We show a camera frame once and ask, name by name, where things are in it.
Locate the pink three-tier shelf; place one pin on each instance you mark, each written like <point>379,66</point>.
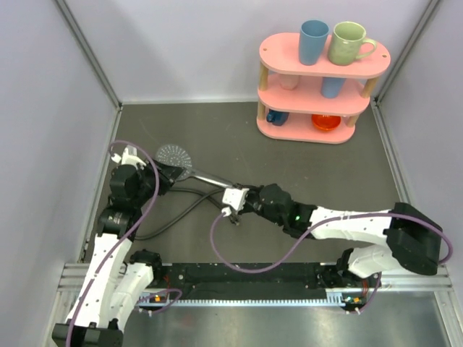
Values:
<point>279,55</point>

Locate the pink cup middle shelf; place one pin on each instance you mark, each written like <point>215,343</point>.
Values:
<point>289,81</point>

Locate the dark blue cup bottom shelf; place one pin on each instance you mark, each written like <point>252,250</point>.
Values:
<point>277,118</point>

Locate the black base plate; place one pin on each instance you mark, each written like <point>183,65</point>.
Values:
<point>207,281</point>

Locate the blue tumbler on top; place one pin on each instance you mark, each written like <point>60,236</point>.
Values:
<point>313,35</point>

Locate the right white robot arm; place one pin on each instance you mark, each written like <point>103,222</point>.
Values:
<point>401,237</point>

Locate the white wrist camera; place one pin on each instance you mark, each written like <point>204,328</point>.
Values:
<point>233,200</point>
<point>128,157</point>

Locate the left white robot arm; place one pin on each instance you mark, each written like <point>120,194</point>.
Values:
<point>107,298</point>

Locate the green mug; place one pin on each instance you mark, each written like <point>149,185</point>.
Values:
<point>349,43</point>

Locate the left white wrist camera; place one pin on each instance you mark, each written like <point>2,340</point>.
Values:
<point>128,157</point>

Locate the orange bowl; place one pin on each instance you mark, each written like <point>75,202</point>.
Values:
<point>325,123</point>

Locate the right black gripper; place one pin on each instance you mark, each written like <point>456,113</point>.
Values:
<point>252,189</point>

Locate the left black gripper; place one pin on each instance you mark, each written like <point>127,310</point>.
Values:
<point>166,175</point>

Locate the light blue cup middle shelf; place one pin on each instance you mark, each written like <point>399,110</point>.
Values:
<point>331,86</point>

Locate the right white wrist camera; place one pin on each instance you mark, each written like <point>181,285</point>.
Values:
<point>233,200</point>

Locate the aluminium rail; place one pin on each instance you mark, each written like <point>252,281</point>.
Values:
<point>353,292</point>

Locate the grey shower head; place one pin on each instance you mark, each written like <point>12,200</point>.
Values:
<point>174,155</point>

